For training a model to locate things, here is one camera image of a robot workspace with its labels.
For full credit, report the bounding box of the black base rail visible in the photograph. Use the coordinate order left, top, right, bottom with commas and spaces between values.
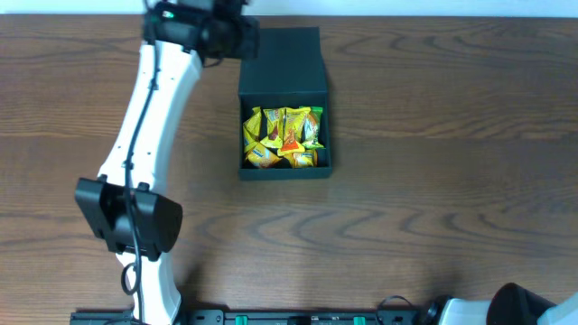
69, 306, 436, 325

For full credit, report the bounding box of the green Apollo snack packet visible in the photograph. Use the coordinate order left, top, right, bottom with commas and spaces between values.
302, 107, 323, 150

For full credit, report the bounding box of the yellow peanut butter snack packet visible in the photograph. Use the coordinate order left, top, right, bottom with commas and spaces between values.
278, 107, 311, 156

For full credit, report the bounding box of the yellow chocolate snack packet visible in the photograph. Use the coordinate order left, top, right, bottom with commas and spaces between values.
260, 107, 285, 149

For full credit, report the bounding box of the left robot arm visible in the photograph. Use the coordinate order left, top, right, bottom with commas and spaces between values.
70, 0, 259, 324

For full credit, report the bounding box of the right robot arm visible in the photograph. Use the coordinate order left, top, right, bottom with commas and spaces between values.
415, 283, 577, 325

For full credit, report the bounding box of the orange Lemond snack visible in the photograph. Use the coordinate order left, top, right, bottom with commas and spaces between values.
246, 143, 281, 169
284, 149, 318, 169

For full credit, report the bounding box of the dark green box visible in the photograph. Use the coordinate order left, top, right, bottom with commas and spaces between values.
238, 27, 332, 181

